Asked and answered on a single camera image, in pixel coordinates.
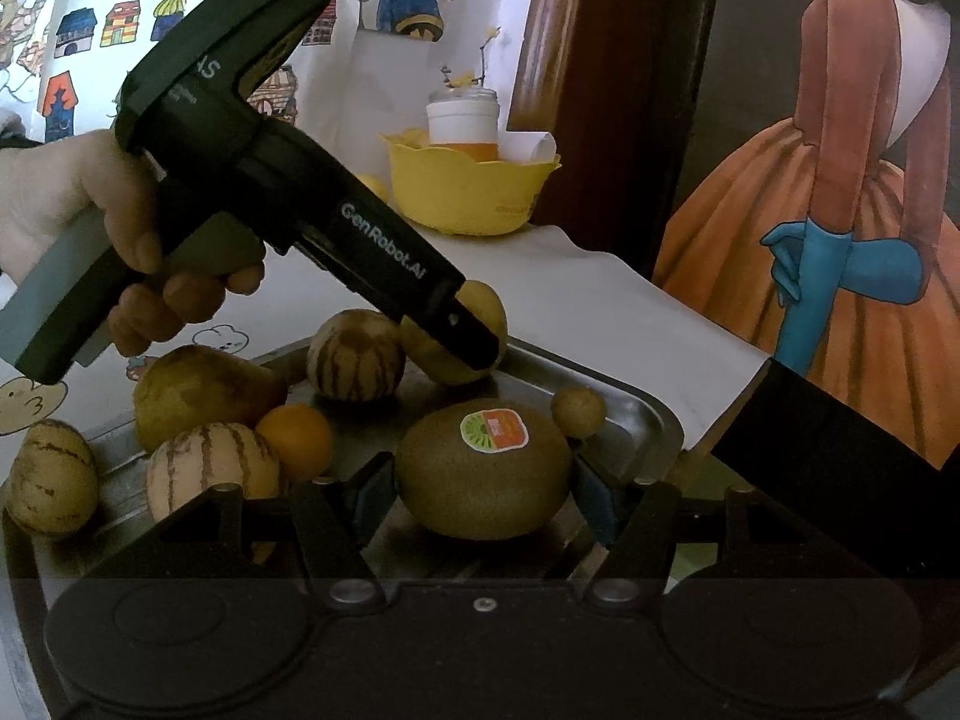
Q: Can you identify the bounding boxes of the house drawings wall poster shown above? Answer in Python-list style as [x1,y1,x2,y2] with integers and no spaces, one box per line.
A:
[34,0,361,158]

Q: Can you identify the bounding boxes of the white-labelled jar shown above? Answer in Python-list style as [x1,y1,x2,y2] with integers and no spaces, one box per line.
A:
[426,86,501,164]

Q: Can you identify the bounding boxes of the small round brown fruit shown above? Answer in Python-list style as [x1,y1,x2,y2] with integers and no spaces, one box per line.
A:
[551,385,607,440]

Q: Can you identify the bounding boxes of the small orange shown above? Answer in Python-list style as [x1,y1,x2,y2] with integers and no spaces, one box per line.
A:
[255,403,335,482]

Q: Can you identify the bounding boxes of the yellow flower sprig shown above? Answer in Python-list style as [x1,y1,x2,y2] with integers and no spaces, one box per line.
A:
[439,26,502,91]

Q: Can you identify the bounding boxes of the white printed table cover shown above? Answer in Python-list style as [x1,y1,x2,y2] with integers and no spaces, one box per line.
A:
[0,221,773,458]

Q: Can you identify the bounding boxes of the brown kiwi with sticker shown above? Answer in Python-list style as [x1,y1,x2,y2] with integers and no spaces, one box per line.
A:
[395,399,575,541]

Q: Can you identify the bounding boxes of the striped pepino melon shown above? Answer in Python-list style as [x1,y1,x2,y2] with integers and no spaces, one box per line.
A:
[306,310,408,402]
[4,420,100,539]
[146,421,282,522]

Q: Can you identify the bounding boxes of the person's left hand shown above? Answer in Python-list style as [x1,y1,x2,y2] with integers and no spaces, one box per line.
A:
[0,127,267,359]

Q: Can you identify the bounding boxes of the dark flat object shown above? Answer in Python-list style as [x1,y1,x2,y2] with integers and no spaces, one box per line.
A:
[709,358,960,578]

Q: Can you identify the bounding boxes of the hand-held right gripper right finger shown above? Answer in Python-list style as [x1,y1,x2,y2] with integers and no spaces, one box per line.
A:
[574,457,893,608]

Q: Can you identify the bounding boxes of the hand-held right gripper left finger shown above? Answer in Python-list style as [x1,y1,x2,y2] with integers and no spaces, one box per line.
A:
[75,454,398,610]

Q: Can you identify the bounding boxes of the yellow plastic bowl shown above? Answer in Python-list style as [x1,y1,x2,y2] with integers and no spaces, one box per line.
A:
[380,131,563,237]

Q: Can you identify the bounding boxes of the large yellow pear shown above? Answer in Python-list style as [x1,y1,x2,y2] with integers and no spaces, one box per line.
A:
[133,345,290,453]

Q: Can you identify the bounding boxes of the wooden door frame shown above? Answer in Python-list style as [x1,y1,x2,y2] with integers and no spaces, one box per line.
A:
[510,0,725,286]

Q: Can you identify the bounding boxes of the metal tray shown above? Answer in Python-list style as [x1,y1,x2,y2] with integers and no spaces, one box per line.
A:
[0,334,685,720]

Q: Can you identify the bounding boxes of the orange dress figure wall poster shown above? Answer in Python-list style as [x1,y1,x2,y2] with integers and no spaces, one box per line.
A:
[652,0,960,473]

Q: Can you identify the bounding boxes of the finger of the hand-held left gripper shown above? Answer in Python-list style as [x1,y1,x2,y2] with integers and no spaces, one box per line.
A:
[390,289,502,374]

